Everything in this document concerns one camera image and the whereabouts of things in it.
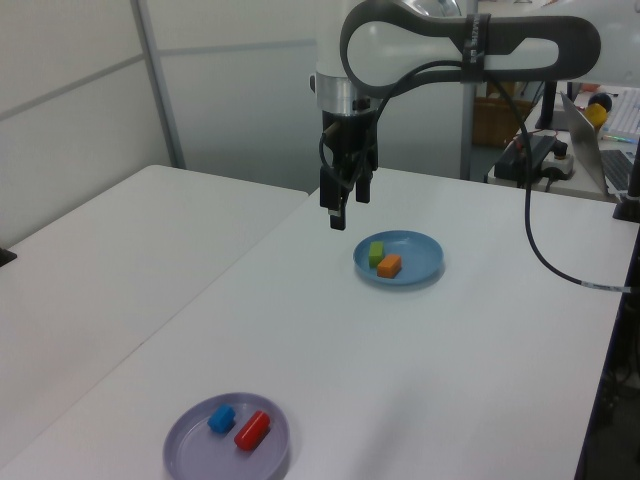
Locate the black power box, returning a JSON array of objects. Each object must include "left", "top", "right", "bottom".
[{"left": 493, "top": 135, "right": 557, "bottom": 190}]

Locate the blue plate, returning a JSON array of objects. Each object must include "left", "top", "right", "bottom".
[{"left": 352, "top": 229, "right": 445, "bottom": 287}]

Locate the red cylinder block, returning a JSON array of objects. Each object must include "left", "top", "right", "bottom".
[{"left": 233, "top": 410, "right": 272, "bottom": 452}]

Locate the silver laptop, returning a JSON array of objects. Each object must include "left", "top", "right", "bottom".
[{"left": 559, "top": 91, "right": 640, "bottom": 199}]

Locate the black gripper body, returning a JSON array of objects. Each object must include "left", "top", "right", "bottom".
[{"left": 320, "top": 110, "right": 378, "bottom": 174}]

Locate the white keyboard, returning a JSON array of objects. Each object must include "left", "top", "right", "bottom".
[{"left": 602, "top": 89, "right": 640, "bottom": 144}]

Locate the black clamp post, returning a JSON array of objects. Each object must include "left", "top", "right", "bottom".
[{"left": 612, "top": 144, "right": 640, "bottom": 224}]

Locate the grey partition post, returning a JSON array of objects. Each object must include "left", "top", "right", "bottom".
[
  {"left": 458, "top": 82, "right": 477, "bottom": 182},
  {"left": 132, "top": 0, "right": 187, "bottom": 171}
]

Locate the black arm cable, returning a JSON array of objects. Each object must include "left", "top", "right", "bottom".
[{"left": 318, "top": 59, "right": 632, "bottom": 294}]

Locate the purple plate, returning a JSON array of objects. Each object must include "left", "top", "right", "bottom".
[{"left": 162, "top": 391, "right": 292, "bottom": 480}]

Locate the small blue block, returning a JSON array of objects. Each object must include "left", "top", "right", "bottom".
[{"left": 206, "top": 404, "right": 236, "bottom": 434}]

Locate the black monitor stand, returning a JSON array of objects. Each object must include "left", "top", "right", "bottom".
[{"left": 537, "top": 82, "right": 560, "bottom": 132}]

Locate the orange rectangular block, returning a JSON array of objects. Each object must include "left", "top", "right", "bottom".
[{"left": 376, "top": 253, "right": 404, "bottom": 279}]

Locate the yellow ball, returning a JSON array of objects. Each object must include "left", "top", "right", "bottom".
[{"left": 585, "top": 103, "right": 610, "bottom": 132}]

